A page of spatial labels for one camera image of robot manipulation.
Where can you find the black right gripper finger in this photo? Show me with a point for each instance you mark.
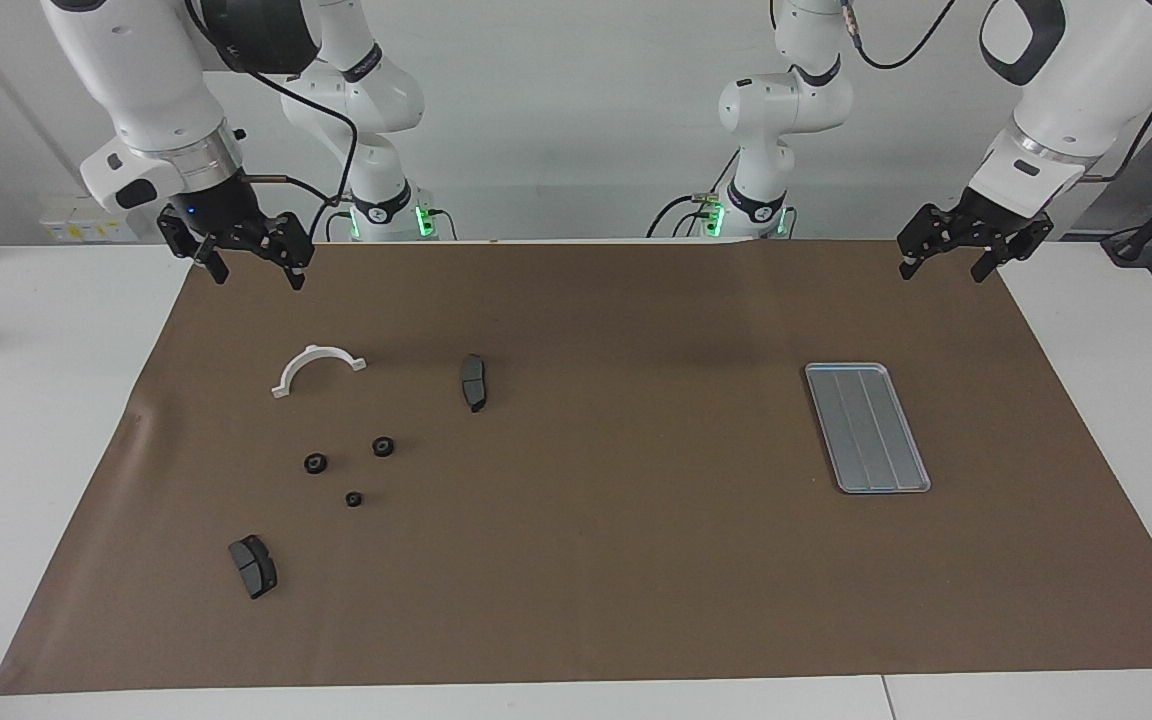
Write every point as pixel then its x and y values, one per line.
pixel 291 245
pixel 198 250

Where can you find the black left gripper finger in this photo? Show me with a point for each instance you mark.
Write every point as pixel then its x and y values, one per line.
pixel 1011 245
pixel 931 230

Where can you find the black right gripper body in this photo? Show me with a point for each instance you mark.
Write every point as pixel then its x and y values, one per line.
pixel 221 210

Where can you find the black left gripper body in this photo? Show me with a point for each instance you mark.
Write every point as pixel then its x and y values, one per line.
pixel 996 215

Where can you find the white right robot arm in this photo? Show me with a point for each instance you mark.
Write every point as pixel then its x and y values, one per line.
pixel 146 80

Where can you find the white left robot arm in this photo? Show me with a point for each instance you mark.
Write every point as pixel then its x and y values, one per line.
pixel 1086 90

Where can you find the ribbed silver metal tray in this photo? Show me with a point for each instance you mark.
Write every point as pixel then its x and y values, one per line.
pixel 866 430

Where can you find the slim dark brake pad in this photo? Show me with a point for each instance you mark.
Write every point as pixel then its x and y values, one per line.
pixel 474 385

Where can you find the wide dark brake pad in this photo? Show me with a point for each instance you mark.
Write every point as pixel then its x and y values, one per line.
pixel 254 568

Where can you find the brown paper table mat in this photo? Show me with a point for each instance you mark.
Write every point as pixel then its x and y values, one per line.
pixel 576 580

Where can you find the white curved plastic bracket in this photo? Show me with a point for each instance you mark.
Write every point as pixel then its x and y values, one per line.
pixel 314 351

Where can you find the white wall socket box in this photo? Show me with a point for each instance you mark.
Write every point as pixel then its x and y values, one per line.
pixel 86 220

